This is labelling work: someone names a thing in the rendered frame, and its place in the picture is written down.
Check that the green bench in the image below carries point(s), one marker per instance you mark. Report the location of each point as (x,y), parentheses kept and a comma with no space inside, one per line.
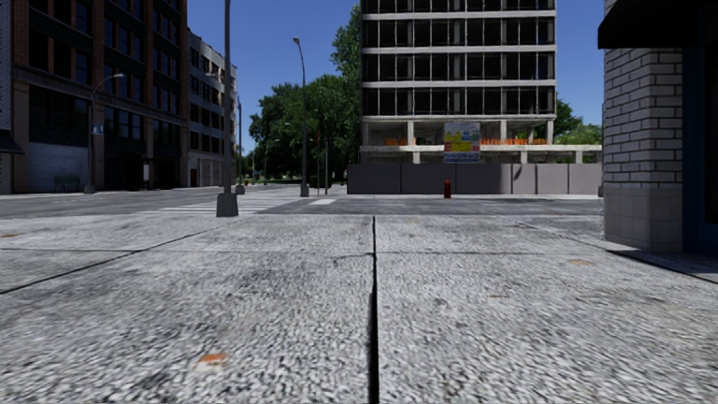
(67,182)

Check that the red brick building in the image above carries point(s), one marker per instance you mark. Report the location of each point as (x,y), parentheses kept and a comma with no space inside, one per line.
(129,67)

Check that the grey brick building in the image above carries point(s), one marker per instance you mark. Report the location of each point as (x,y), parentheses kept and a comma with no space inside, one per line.
(645,123)

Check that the grey stone building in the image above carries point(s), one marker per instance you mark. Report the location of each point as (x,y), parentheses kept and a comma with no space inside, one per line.
(210,123)

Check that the trees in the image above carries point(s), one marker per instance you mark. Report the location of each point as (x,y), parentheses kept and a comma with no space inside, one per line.
(314,118)

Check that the red fire hydrant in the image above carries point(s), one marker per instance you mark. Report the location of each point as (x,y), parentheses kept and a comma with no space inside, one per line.
(447,189)

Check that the grey street lamp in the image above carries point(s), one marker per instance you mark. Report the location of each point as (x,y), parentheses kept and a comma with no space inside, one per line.
(90,140)
(227,123)
(303,123)
(239,146)

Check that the pale concrete building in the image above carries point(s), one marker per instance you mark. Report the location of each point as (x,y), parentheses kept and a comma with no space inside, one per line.
(457,39)

